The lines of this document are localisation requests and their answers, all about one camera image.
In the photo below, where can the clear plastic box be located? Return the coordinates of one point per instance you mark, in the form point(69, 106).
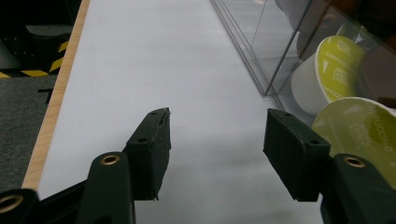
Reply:
point(249, 37)

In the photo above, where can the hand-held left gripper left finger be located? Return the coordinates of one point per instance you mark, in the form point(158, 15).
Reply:
point(149, 155)

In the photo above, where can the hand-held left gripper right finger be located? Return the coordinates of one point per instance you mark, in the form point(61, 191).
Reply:
point(295, 152)

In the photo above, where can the black yellow striped stand base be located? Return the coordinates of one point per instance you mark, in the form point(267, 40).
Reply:
point(37, 59)

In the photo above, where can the wooden table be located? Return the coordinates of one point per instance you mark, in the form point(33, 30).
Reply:
point(59, 93)

